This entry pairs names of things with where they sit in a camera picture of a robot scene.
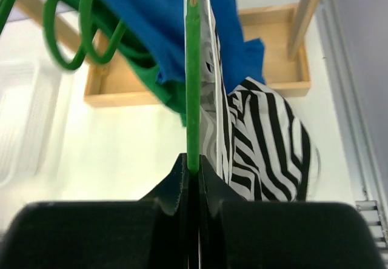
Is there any empty green hanger front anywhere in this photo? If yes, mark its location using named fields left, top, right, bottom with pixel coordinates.
left=1, top=0, right=87, bottom=71

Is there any striped black white tank top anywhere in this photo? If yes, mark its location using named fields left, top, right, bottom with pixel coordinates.
left=198, top=0, right=320, bottom=202

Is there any green tank top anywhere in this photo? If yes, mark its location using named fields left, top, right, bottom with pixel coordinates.
left=43, top=0, right=186, bottom=127

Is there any green hanger of striped top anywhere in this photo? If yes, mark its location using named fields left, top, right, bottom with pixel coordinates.
left=185, top=0, right=201, bottom=175

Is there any blue tank top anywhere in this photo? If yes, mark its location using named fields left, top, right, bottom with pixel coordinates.
left=101, top=0, right=265, bottom=91

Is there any white plastic basket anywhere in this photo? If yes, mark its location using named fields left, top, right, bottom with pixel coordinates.
left=1, top=61, right=62, bottom=187

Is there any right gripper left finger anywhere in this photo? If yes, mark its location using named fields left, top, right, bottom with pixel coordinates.
left=138, top=153, right=190, bottom=268

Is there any wooden clothes rack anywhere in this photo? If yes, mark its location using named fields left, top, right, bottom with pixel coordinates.
left=1, top=0, right=319, bottom=108

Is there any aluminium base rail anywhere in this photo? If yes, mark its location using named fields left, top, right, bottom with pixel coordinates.
left=355, top=201, right=386, bottom=249

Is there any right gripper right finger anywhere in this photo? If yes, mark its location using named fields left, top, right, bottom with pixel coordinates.
left=198, top=155, right=249, bottom=268

